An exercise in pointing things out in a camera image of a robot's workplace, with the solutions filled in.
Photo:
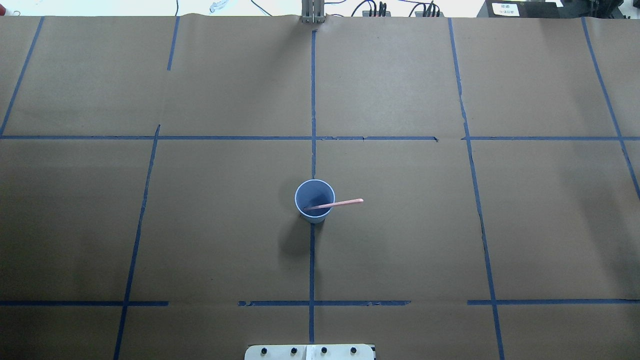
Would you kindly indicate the blue plastic cup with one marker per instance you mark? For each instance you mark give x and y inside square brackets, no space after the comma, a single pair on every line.
[313,193]

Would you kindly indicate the pink chopstick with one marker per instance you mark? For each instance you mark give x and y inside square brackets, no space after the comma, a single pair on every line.
[335,204]

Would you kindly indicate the white mounting column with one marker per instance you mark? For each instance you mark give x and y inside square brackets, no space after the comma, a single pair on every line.
[348,351]

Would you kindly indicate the black rectangular box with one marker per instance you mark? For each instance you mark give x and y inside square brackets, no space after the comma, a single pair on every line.
[525,9]

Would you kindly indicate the aluminium frame post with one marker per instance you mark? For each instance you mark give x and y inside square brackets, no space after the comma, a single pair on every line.
[313,11]

